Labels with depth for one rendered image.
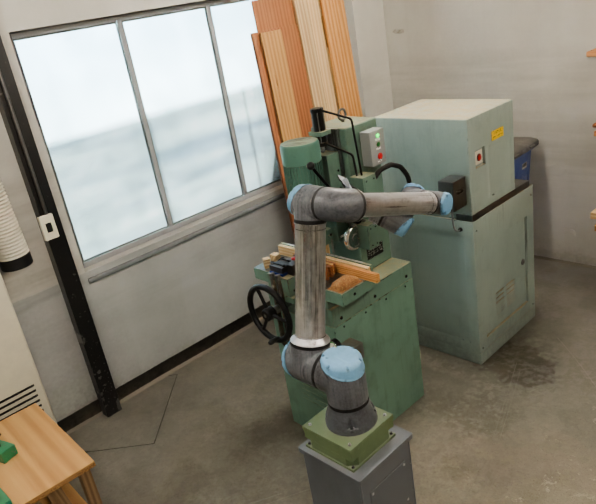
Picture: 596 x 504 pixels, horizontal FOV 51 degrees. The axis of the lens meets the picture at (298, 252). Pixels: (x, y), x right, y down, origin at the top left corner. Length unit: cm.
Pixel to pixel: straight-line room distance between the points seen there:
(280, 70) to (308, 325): 232
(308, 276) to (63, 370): 197
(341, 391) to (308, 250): 50
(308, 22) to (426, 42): 102
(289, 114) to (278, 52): 40
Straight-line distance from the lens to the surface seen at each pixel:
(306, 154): 270
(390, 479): 244
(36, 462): 288
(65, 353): 378
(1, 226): 328
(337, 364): 218
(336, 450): 230
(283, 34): 432
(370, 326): 300
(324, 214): 209
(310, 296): 222
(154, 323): 400
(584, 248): 484
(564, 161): 468
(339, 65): 463
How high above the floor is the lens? 210
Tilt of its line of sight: 22 degrees down
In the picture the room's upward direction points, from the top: 10 degrees counter-clockwise
